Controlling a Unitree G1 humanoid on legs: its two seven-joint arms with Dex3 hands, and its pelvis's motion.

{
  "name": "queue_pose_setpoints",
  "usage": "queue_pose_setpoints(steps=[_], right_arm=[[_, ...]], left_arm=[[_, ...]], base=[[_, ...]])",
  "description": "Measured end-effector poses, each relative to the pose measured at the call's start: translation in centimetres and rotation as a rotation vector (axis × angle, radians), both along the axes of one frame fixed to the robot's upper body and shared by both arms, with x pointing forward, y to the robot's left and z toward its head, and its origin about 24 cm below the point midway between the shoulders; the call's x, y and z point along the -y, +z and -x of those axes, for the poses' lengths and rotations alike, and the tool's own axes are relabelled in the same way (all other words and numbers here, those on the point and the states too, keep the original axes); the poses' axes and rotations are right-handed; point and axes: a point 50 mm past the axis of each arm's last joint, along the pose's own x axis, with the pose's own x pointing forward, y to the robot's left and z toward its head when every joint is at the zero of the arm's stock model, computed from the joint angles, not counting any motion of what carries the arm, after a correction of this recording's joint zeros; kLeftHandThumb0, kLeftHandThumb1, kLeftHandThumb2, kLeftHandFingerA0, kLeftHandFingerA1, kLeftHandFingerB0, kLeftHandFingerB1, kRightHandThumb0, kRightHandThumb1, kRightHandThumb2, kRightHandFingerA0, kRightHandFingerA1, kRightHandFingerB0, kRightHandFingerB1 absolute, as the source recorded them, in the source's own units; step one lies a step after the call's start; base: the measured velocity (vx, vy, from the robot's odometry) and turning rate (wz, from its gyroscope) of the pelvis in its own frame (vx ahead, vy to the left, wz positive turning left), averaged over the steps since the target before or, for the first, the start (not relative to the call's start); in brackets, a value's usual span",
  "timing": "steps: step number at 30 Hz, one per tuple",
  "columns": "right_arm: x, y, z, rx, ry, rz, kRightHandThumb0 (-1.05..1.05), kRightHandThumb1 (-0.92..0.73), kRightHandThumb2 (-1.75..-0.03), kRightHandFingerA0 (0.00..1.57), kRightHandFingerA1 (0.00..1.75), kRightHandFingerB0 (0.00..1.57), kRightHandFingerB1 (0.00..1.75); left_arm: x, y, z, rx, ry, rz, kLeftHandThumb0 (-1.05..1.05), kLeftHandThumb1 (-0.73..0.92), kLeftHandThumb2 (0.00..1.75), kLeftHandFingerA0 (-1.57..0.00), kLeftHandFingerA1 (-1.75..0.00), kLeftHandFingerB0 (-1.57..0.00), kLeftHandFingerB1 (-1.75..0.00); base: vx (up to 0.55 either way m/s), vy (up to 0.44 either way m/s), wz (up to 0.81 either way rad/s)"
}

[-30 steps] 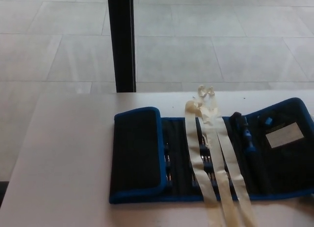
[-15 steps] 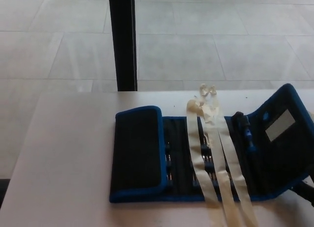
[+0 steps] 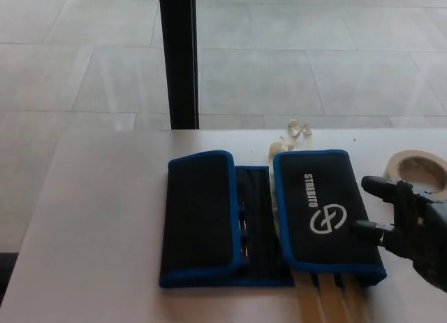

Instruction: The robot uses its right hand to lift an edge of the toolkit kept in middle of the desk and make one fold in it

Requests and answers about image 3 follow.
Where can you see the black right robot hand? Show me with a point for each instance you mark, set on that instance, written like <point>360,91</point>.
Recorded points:
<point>422,228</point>

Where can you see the beige masking tape roll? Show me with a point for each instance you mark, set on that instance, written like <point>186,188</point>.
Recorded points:
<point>393,165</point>

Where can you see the black blue-trimmed toolkit case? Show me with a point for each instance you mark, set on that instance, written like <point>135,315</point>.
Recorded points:
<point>199,214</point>

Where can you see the curled beige tape scrap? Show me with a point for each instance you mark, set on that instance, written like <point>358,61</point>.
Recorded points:
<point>297,129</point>

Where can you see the crumpled beige tape wad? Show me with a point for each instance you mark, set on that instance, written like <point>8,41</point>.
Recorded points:
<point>277,149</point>

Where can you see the black vertical post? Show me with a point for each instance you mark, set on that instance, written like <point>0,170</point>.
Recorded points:
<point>179,57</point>

